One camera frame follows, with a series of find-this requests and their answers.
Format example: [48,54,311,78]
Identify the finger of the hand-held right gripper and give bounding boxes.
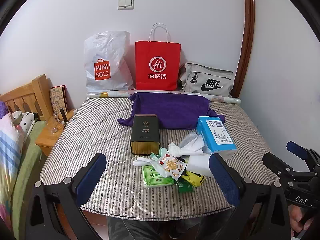
[262,152,313,182]
[286,141,320,170]

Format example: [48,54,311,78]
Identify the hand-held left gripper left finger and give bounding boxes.
[29,152,107,240]

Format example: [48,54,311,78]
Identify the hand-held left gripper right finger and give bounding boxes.
[209,152,292,240]

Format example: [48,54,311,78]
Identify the small yellow bag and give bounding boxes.
[180,170,206,187]

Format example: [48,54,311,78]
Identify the green sachet packet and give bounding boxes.
[177,180,195,193]

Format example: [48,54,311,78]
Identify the fruit print packet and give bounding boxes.
[158,154,187,182]

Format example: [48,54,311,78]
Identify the green wet wipes pack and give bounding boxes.
[142,166,175,188]

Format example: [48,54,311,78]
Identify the purple fabric storage tray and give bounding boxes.
[117,92,226,130]

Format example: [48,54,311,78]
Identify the person's right hand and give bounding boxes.
[289,204,314,233]

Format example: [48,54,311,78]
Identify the blue tissue pack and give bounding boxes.
[196,116,237,160]

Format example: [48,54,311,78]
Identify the grey striped mattress pad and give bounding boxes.
[40,95,279,220]

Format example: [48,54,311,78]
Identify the wooden nightstand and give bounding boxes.
[34,109,78,157]

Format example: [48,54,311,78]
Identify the person's legs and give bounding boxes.
[106,209,235,240]

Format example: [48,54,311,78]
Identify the clear glass bottle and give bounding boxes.
[51,112,62,133]

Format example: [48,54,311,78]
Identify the green blanket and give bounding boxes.
[12,120,47,230]

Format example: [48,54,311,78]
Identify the dark green tea tin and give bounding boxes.
[129,114,162,156]

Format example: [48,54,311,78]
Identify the white rolled paper poster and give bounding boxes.
[87,89,242,105]

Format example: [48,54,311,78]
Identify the patterned book box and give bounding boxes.
[49,85,68,117]

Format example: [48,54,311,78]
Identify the spotted white plush toy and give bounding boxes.
[11,110,40,135]

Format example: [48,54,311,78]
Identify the grey waist bag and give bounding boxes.
[179,62,235,98]

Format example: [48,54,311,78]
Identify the wooden bed headboard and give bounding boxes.
[0,74,54,120]

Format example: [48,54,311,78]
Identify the white plastic shopping bag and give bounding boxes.
[84,31,134,93]

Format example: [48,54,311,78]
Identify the red paper carrier bag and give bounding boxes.
[135,23,181,91]

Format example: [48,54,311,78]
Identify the brown wooden door frame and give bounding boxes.
[235,0,255,98]

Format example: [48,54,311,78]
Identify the white wall light switch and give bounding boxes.
[118,0,134,11]

